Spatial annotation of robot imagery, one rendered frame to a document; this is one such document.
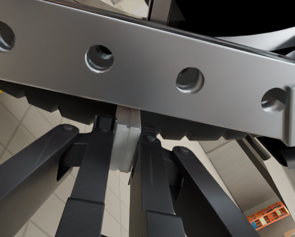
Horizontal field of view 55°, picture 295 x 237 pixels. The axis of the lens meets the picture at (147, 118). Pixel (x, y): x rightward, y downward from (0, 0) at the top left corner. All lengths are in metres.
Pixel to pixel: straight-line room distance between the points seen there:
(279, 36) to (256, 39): 0.02
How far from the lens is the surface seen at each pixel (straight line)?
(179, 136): 0.25
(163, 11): 0.24
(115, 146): 0.16
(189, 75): 0.18
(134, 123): 0.17
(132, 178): 0.15
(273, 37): 0.24
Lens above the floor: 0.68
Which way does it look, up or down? 9 degrees down
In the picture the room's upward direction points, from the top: 60 degrees clockwise
